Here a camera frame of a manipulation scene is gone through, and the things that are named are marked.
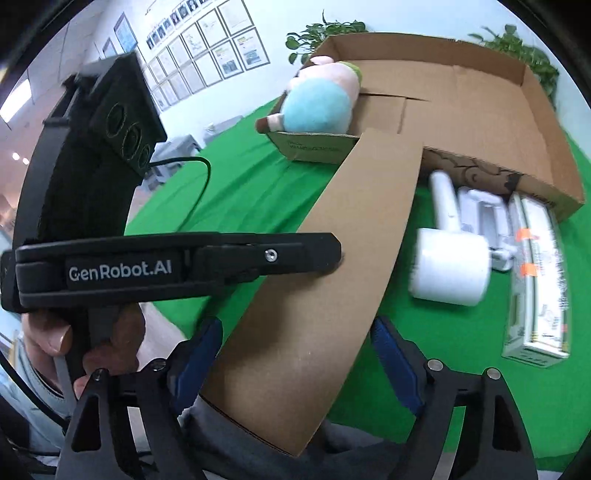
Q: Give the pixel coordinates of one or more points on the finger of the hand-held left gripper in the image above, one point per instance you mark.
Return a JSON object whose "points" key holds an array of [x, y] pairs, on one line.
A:
{"points": [[286, 256]]}

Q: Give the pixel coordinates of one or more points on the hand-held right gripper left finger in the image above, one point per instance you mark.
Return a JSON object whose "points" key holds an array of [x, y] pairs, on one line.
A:
{"points": [[207, 344]]}

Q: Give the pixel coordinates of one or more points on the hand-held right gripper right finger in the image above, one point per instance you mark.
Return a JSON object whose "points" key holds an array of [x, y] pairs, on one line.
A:
{"points": [[392, 355]]}

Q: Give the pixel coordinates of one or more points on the brown cardboard divider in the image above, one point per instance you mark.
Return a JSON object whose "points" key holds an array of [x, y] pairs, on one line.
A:
{"points": [[323, 286]]}

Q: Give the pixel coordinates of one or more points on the white hair dryer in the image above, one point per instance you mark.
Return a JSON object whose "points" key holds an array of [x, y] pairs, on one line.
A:
{"points": [[450, 272]]}

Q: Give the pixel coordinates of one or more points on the white and green medicine box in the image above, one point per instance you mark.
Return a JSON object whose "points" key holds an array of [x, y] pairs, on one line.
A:
{"points": [[540, 295]]}

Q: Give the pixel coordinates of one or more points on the white folding stand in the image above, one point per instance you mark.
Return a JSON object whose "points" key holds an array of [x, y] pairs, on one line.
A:
{"points": [[485, 217]]}

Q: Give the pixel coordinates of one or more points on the brown cardboard box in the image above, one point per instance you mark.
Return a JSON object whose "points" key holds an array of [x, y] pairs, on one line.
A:
{"points": [[485, 115]]}

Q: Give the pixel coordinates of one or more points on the person's left hand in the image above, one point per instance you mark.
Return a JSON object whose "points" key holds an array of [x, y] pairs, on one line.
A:
{"points": [[46, 337]]}

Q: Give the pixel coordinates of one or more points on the person's grey pants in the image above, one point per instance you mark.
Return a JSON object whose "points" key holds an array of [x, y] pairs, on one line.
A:
{"points": [[240, 443]]}

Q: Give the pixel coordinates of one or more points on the pink and blue plush toy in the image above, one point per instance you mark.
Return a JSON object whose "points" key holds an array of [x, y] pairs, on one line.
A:
{"points": [[314, 101]]}

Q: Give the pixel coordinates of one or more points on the green potted plant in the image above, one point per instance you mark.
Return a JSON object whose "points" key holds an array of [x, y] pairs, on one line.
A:
{"points": [[526, 55], [323, 34]]}

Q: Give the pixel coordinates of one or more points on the wall of framed certificates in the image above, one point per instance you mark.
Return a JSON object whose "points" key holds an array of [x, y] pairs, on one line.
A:
{"points": [[207, 50]]}

